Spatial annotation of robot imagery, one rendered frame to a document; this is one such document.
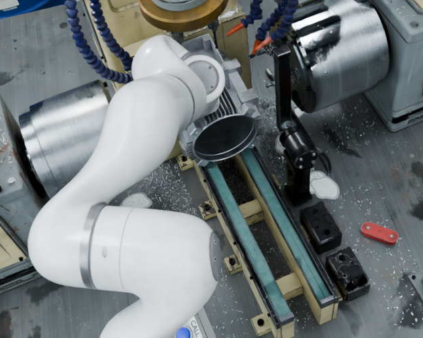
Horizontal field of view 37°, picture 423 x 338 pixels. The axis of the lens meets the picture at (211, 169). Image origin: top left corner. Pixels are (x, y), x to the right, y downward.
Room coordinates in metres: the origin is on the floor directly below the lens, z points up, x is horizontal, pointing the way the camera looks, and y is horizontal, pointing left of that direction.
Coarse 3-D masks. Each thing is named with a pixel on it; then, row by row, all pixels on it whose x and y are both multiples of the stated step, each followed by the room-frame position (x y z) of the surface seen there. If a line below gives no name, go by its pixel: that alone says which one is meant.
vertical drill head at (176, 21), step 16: (144, 0) 0.96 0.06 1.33; (160, 0) 0.93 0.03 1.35; (176, 0) 0.92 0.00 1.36; (192, 0) 0.92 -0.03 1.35; (208, 0) 0.93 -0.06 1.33; (224, 0) 0.93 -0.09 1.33; (144, 16) 0.94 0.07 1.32; (160, 16) 0.91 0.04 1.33; (176, 16) 0.90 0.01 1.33; (192, 16) 0.89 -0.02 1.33; (208, 16) 0.89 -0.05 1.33; (176, 32) 0.91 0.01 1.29
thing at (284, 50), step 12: (288, 48) 0.84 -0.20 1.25; (276, 60) 0.83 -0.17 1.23; (288, 60) 0.83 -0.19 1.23; (276, 72) 0.84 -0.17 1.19; (288, 72) 0.83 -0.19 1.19; (276, 84) 0.84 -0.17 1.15; (288, 84) 0.83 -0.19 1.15; (276, 96) 0.84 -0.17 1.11; (288, 96) 0.83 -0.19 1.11; (276, 108) 0.84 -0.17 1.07; (288, 108) 0.83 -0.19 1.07; (288, 120) 0.83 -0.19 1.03
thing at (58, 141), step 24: (72, 96) 0.92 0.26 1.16; (96, 96) 0.90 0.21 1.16; (24, 120) 0.89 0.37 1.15; (48, 120) 0.86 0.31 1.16; (72, 120) 0.85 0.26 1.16; (96, 120) 0.84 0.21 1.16; (24, 144) 0.87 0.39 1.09; (48, 144) 0.81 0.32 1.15; (72, 144) 0.80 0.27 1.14; (96, 144) 0.80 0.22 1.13; (48, 168) 0.77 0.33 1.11; (72, 168) 0.76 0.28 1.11; (48, 192) 0.75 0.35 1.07
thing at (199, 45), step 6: (204, 36) 1.02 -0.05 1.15; (210, 36) 1.02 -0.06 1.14; (186, 42) 1.02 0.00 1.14; (192, 42) 1.02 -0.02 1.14; (198, 42) 1.02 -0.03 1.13; (204, 42) 1.01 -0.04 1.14; (210, 42) 1.01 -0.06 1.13; (186, 48) 1.02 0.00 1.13; (192, 48) 1.02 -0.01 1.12; (198, 48) 1.02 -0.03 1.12; (204, 48) 1.02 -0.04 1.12; (210, 48) 1.01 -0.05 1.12; (198, 54) 1.00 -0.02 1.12; (204, 54) 1.00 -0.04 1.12; (210, 54) 0.99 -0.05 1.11; (216, 54) 0.98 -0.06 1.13; (216, 60) 0.97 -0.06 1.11; (222, 60) 0.94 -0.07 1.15; (228, 78) 0.91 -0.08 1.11; (228, 84) 0.91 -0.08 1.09
